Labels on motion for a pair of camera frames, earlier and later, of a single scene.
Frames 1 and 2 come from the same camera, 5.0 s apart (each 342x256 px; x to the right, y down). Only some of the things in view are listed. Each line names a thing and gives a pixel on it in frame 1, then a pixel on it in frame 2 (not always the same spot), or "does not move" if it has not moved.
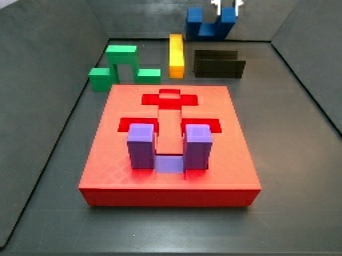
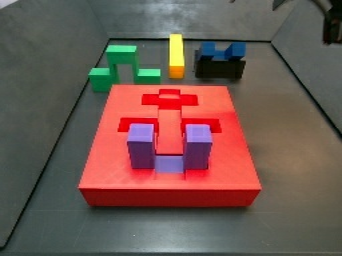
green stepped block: [122, 55] does not move
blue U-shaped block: [208, 31] to [234, 52]
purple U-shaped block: [198, 142] does not move
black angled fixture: [218, 64] does not move
